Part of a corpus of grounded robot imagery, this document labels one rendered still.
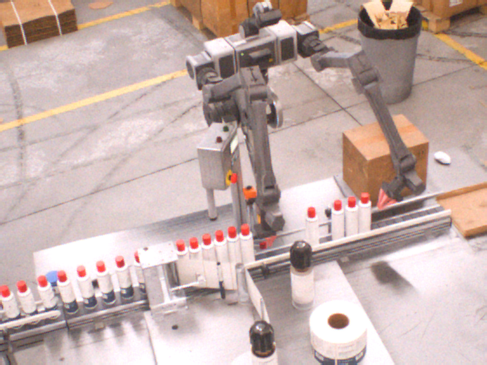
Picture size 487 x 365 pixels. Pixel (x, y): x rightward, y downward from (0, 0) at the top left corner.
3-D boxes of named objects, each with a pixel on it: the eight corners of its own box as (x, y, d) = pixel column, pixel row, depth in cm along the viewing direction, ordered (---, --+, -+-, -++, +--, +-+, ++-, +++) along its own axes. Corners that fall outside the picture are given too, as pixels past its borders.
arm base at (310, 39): (317, 52, 353) (316, 28, 346) (326, 60, 347) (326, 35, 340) (300, 57, 351) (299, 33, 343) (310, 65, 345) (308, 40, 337)
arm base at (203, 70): (215, 83, 339) (212, 59, 332) (223, 92, 333) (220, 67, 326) (196, 89, 337) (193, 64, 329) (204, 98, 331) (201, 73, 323)
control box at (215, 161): (202, 188, 300) (196, 147, 288) (217, 162, 312) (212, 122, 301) (227, 191, 297) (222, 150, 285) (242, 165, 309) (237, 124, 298)
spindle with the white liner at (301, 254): (296, 313, 300) (292, 255, 282) (289, 296, 307) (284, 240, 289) (318, 307, 302) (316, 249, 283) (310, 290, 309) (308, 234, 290)
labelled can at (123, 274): (123, 301, 313) (113, 264, 300) (121, 292, 317) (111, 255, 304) (136, 298, 314) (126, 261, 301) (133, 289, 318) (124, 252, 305)
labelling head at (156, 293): (152, 317, 304) (142, 269, 289) (146, 295, 314) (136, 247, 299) (188, 308, 307) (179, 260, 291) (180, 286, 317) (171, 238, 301)
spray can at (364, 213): (361, 237, 330) (361, 200, 317) (356, 230, 334) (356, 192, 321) (372, 235, 331) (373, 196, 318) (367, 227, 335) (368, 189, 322)
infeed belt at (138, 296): (67, 326, 310) (65, 319, 308) (65, 311, 317) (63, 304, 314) (450, 223, 338) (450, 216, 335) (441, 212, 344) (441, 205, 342)
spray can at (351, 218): (348, 242, 329) (348, 204, 316) (343, 234, 333) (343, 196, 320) (359, 239, 330) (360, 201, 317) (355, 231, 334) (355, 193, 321)
